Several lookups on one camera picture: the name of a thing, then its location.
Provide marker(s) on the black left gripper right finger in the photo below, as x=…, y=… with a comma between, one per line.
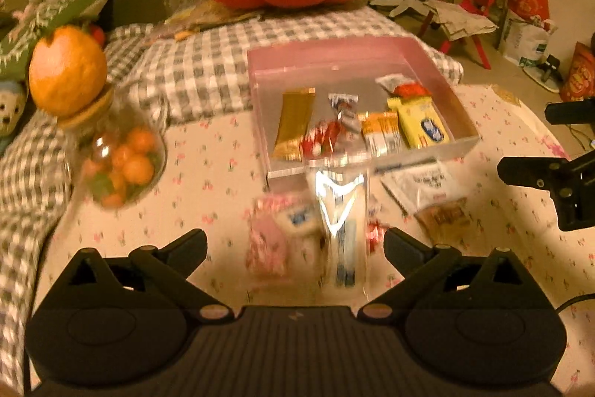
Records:
x=420, y=266

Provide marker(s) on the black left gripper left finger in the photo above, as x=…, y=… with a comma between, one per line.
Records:
x=168, y=269

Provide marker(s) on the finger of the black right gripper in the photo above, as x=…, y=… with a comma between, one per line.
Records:
x=570, y=184
x=569, y=113

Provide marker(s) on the brown cracker packet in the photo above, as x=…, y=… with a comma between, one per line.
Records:
x=446, y=224

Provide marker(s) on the dark red candy packet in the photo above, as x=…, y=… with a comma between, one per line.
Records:
x=374, y=235

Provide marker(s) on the white sachet with print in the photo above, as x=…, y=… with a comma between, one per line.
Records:
x=419, y=187

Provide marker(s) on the pink clear candy packet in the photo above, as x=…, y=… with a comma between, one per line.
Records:
x=267, y=254

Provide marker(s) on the tall clear white cake packet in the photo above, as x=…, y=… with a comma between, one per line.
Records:
x=341, y=197

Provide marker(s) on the small clear white cake packet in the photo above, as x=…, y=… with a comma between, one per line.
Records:
x=298, y=220

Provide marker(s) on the yellow snack packet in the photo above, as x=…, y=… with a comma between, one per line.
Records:
x=420, y=122

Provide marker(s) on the orange white snack packet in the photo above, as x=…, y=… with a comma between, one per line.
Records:
x=381, y=133

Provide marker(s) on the silver foil snack packet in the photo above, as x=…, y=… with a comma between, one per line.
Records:
x=345, y=107

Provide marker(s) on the red candy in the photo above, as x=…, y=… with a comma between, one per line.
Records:
x=320, y=141

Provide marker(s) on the red white sachet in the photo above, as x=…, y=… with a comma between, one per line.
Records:
x=401, y=86

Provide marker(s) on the gold bar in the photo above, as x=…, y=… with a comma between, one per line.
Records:
x=294, y=120

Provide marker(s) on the white printed sack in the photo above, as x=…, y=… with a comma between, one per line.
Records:
x=524, y=41

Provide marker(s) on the cherry print table cloth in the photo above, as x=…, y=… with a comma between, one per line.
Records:
x=213, y=174

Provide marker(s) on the red gift bag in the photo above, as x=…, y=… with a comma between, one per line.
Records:
x=530, y=9

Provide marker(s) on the glass jar with kumquats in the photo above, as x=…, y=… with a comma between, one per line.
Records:
x=115, y=150

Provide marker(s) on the paper on chair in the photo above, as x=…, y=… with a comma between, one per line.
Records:
x=458, y=23

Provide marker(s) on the red plastic child chair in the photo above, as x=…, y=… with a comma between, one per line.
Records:
x=481, y=7

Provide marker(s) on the grey checkered blanket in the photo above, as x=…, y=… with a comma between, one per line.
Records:
x=202, y=78

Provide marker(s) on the large orange citrus fruit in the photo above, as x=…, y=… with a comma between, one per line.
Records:
x=67, y=71

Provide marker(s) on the blue monkey plush toy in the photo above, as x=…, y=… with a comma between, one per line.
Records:
x=13, y=98

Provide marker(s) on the red small plush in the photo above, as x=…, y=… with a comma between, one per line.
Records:
x=97, y=34

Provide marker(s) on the green floral pillow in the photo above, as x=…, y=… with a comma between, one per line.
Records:
x=18, y=44

